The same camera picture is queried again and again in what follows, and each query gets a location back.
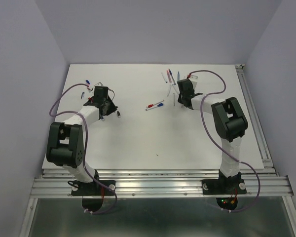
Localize pink transparent pen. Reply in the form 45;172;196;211
166;70;172;84

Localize blue ballpoint pen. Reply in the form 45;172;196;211
168;69;176;85

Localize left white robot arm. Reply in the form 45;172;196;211
46;85;117;195

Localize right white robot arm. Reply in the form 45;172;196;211
178;79;248;193

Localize red cap marker upper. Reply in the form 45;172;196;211
146;100;164;109

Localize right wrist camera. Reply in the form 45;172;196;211
189;75;199;88

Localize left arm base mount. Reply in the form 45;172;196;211
67;174;117;215

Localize aluminium rail right side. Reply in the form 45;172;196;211
235;64;278;176

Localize aluminium rail frame front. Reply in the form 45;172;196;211
20;167;296;237

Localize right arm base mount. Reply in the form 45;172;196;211
201;170;247;212

